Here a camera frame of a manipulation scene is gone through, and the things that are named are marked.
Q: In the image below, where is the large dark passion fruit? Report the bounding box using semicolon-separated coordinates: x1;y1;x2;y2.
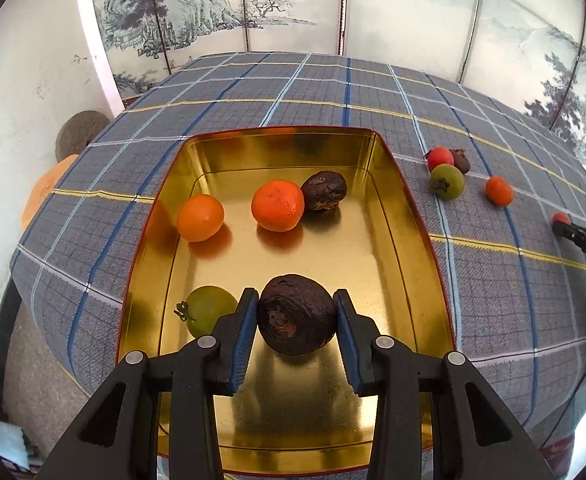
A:
256;274;337;356

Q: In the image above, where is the green round fruit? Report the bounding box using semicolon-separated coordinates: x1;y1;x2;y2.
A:
429;164;466;200

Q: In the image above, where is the orange tangerine in tin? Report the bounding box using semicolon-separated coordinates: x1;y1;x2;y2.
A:
176;194;225;243
251;179;305;233

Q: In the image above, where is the red tomato fruit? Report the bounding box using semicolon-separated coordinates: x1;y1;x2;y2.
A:
551;212;571;224

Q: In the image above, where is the red gold toffee tin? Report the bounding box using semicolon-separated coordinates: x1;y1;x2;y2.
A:
117;127;454;476

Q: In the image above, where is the large orange tangerine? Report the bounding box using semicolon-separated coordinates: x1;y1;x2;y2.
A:
484;176;514;208

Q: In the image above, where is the orange wooden stool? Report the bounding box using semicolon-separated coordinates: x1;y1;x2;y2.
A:
20;154;78;231

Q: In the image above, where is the small red fruit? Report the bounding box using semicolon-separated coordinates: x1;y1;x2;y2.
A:
425;146;455;171

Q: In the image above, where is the plaid blue grey tablecloth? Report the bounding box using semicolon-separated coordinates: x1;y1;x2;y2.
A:
8;51;586;480

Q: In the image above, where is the dark passion fruit in tin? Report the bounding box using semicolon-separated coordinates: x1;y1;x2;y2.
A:
301;170;347;211

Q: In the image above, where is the dark brown passion fruit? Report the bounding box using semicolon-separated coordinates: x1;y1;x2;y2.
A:
450;148;470;174

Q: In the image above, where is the green fruit in tin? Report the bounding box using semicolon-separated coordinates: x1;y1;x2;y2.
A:
174;285;238;339

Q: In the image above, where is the painted folding screen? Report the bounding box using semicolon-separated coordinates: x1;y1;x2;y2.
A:
93;0;586;167

